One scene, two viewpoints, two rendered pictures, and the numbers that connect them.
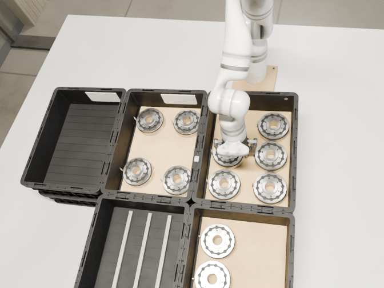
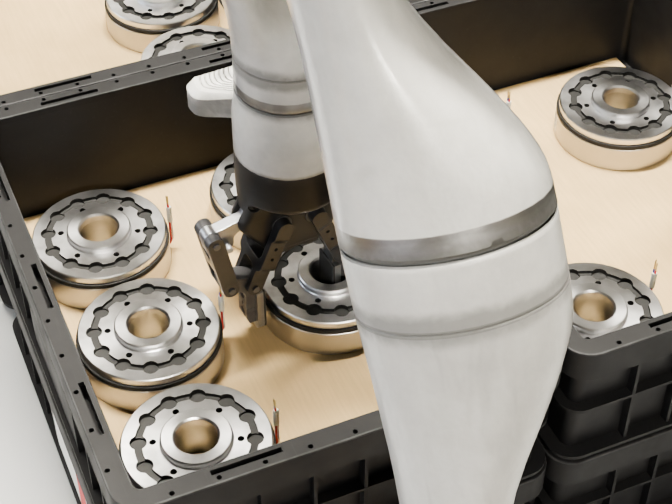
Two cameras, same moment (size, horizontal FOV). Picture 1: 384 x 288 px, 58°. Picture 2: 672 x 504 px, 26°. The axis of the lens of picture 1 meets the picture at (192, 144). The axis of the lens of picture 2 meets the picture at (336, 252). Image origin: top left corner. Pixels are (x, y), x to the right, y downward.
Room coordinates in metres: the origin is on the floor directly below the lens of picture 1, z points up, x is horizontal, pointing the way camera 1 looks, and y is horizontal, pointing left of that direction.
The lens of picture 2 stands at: (0.94, -0.71, 1.61)
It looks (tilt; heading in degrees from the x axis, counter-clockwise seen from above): 44 degrees down; 127
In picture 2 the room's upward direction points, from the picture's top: straight up
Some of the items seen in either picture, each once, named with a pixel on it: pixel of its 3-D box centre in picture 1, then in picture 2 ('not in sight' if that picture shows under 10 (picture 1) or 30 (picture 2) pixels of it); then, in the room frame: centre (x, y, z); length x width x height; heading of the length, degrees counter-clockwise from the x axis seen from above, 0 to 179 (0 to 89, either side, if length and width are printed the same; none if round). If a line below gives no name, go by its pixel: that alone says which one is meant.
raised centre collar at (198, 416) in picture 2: (273, 124); (196, 438); (0.50, -0.28, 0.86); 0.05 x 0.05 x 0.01
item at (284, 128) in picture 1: (273, 125); (197, 443); (0.50, -0.28, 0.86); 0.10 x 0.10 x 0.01
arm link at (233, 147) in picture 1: (232, 134); (276, 91); (0.44, -0.12, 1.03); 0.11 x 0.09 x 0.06; 154
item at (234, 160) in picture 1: (228, 152); (330, 276); (0.47, -0.10, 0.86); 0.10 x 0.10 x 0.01
